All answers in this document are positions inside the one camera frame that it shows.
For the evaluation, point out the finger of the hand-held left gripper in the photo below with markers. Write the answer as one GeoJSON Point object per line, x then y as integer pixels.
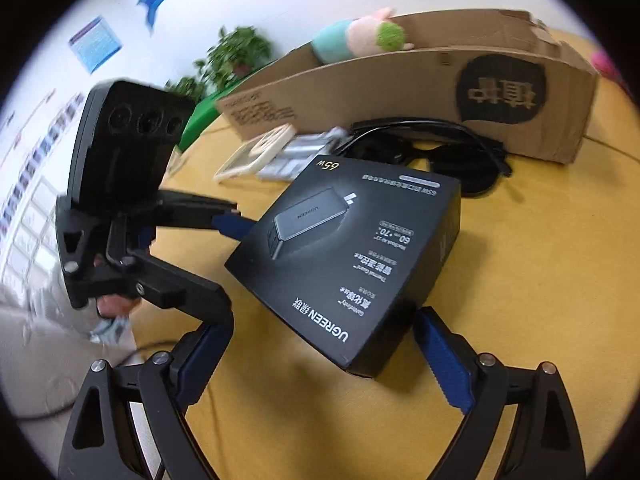
{"type": "Point", "coordinates": [231, 225]}
{"type": "Point", "coordinates": [200, 300]}

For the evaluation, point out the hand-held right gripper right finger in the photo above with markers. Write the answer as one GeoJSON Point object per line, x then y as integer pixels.
{"type": "Point", "coordinates": [445, 360]}

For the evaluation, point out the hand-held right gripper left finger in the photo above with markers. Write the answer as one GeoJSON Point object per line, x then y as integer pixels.
{"type": "Point", "coordinates": [197, 360]}

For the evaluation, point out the black charger box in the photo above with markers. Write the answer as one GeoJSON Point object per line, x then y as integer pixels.
{"type": "Point", "coordinates": [340, 240]}

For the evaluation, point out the yellow desktop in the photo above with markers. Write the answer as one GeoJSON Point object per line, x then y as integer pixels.
{"type": "Point", "coordinates": [530, 260]}

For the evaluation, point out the person's left hand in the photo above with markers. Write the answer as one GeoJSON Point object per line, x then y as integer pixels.
{"type": "Point", "coordinates": [112, 306]}

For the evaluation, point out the green potted plant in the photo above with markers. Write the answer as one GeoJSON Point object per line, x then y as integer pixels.
{"type": "Point", "coordinates": [190, 87]}
{"type": "Point", "coordinates": [240, 52]}

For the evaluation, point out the grey white packet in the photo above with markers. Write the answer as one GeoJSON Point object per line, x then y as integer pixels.
{"type": "Point", "coordinates": [300, 155]}

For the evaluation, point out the window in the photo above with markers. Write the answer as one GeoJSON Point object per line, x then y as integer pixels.
{"type": "Point", "coordinates": [27, 235]}

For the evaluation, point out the brown cardboard box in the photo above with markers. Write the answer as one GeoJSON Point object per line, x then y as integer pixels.
{"type": "Point", "coordinates": [400, 85]}

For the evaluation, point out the pastel plush toy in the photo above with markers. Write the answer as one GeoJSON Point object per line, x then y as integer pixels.
{"type": "Point", "coordinates": [365, 35]}

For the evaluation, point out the pink object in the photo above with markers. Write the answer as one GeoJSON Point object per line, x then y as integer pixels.
{"type": "Point", "coordinates": [604, 64]}

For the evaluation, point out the row of wall photos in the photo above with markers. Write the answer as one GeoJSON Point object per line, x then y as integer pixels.
{"type": "Point", "coordinates": [45, 130]}

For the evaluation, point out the blue notice wall poster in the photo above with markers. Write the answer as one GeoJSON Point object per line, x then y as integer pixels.
{"type": "Point", "coordinates": [95, 42]}

